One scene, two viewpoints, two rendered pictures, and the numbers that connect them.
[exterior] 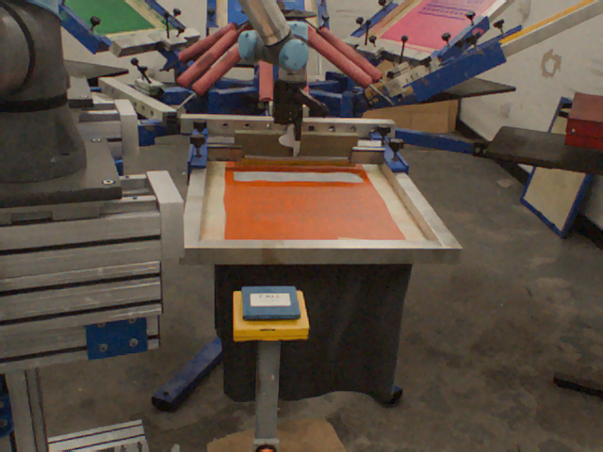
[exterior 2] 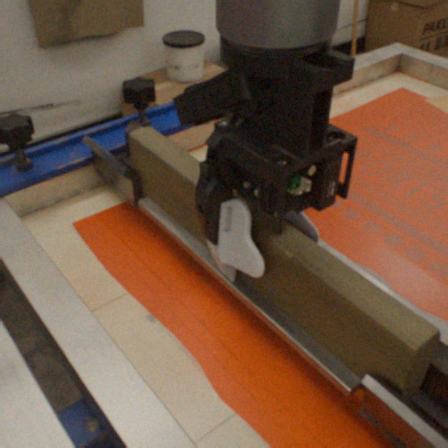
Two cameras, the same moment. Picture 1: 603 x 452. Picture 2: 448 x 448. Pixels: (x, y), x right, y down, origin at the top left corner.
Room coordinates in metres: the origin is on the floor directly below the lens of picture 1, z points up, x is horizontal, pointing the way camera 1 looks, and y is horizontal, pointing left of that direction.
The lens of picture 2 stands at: (1.98, 0.34, 1.32)
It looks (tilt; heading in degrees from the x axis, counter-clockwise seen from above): 39 degrees down; 240
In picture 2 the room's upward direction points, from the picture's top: straight up
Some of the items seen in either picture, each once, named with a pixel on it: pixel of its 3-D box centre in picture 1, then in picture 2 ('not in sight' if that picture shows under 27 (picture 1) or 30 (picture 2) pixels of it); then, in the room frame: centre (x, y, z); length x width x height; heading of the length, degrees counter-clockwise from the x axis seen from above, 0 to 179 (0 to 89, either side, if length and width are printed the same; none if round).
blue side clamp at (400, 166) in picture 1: (387, 160); (90, 164); (1.84, -0.22, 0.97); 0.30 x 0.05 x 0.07; 8
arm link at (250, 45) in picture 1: (264, 46); not in sight; (1.71, 0.14, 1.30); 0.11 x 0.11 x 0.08; 34
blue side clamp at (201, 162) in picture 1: (199, 156); not in sight; (1.77, 0.33, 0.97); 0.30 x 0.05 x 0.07; 8
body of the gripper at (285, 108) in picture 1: (288, 102); (277, 126); (1.78, 0.08, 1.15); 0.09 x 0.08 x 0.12; 98
